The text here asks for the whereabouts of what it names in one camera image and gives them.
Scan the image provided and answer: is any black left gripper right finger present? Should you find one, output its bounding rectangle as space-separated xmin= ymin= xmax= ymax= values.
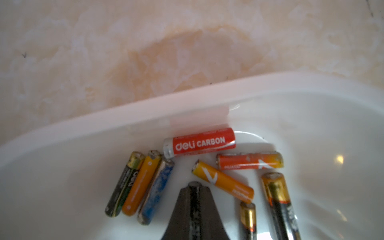
xmin=198 ymin=186 xmax=230 ymax=240

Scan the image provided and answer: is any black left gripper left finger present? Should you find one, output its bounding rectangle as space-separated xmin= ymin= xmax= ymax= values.
xmin=162 ymin=186 xmax=191 ymax=240

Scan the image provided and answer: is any dark battery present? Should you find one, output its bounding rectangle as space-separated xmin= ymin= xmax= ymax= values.
xmin=189 ymin=181 xmax=201 ymax=240

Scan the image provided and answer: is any black copper duracell battery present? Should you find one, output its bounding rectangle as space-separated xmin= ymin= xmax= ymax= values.
xmin=261 ymin=172 xmax=301 ymax=240

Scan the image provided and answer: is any white oval storage tray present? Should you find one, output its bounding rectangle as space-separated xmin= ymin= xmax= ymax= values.
xmin=1 ymin=72 xmax=384 ymax=240

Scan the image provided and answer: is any yellow orange battery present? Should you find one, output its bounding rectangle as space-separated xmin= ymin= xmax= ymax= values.
xmin=192 ymin=160 xmax=255 ymax=204

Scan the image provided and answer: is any blue battery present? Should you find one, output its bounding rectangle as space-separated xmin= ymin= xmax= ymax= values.
xmin=137 ymin=159 xmax=175 ymax=226

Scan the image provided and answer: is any orange red battery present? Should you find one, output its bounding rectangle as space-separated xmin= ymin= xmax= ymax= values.
xmin=216 ymin=152 xmax=284 ymax=170

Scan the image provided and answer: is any green black battery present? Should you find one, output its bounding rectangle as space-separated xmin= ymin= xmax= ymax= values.
xmin=105 ymin=151 xmax=146 ymax=218

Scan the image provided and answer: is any red deli carbon battery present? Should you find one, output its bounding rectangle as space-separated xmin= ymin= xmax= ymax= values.
xmin=163 ymin=128 xmax=236 ymax=159

